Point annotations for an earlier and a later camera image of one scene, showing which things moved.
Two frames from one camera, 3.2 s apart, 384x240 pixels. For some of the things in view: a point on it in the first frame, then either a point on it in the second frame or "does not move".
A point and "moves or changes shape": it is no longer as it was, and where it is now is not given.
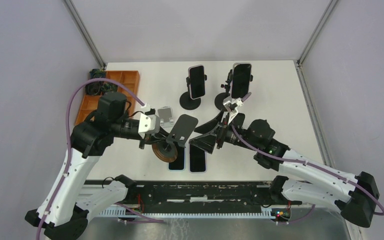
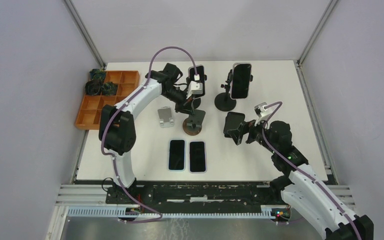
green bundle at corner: [96, 73] does not move
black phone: [238, 121] does not move
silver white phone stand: [165, 114] does not move
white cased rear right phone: [241, 79] does not move
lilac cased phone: [197, 160] does not move
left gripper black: [149, 138] -> [185, 107]
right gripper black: [207, 142] -> [237, 134]
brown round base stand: [167, 151] moves or changes shape
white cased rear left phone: [197, 79] does not move
